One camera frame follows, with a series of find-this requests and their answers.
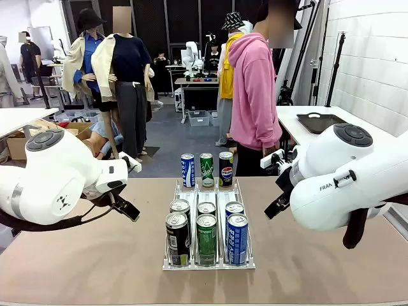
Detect mannequin with black hat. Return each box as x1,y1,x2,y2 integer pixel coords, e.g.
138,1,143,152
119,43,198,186
62,8,108,112

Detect white board on stand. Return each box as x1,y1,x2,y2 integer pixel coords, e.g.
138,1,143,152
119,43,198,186
27,25,55,61

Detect white can dispenser rack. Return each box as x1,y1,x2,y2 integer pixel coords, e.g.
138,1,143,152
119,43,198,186
162,178,256,271

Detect mannequin with navy top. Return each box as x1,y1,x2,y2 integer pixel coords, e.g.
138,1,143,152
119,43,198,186
91,6,156,163

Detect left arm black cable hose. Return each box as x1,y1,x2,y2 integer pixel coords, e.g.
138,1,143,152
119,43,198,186
0,191,115,233

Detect grey background work table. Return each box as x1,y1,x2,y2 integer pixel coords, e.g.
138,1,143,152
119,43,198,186
174,77,221,124

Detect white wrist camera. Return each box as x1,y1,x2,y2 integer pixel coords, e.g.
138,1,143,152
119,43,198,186
260,149,286,170
118,152,142,173

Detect green Chilsung cider can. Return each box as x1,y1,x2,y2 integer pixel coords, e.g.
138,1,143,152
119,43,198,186
200,152,215,188
197,201,217,217
196,213,219,267

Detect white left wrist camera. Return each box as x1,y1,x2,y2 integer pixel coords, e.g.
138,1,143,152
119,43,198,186
118,152,142,173

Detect black leaning stand poles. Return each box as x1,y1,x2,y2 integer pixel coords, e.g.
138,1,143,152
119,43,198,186
286,0,323,93

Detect mannequin in yellow hoodie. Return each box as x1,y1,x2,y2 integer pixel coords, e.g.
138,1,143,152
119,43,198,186
216,11,246,147

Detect large open cardboard box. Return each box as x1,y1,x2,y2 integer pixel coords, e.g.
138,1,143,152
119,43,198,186
6,119,93,160

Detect white height-adjustable desk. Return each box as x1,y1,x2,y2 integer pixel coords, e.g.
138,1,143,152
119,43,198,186
0,107,60,140

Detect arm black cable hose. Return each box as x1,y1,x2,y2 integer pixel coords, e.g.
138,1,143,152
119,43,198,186
0,191,115,233
342,200,408,250

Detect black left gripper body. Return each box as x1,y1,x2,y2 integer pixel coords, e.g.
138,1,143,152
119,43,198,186
83,183,128,208

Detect person's right forearm pink sleeve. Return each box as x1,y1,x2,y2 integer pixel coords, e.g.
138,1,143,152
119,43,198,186
259,120,283,150

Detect large white side table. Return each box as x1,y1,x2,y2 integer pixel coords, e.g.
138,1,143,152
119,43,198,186
275,105,398,150

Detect mannequin torso in blue shirt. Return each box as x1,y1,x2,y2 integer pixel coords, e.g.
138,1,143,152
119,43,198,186
85,120,125,160

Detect person in pink hoodie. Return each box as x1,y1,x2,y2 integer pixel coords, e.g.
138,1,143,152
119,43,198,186
228,0,303,178

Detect blue Pocari Sweat can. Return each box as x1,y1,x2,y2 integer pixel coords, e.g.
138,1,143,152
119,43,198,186
225,212,249,266
180,153,196,188
224,201,245,217

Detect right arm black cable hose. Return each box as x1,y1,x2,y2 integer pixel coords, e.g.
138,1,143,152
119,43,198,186
342,200,408,250

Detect person in black shirt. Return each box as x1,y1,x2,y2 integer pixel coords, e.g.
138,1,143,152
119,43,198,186
17,31,44,101

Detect black camera on tripod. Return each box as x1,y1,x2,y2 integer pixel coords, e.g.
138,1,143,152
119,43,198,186
276,79,294,106

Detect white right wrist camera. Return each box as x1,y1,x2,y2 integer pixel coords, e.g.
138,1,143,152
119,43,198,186
260,149,286,170

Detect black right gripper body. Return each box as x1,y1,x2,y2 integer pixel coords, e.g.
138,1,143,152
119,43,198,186
275,165,296,201

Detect clear plastic storage bin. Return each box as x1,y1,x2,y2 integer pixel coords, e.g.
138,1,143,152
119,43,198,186
187,110,211,128

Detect dark brown serving tray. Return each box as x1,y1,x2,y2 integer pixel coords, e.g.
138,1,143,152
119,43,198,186
296,113,349,135

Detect black Pepsi can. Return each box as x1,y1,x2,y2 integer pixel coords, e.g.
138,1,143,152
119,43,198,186
169,199,193,246
218,151,234,188
164,212,191,268

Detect black light stand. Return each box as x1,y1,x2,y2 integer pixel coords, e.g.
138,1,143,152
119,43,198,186
324,31,348,108

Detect mannequin in grey hoodie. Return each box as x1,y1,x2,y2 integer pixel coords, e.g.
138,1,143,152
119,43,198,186
0,35,23,109

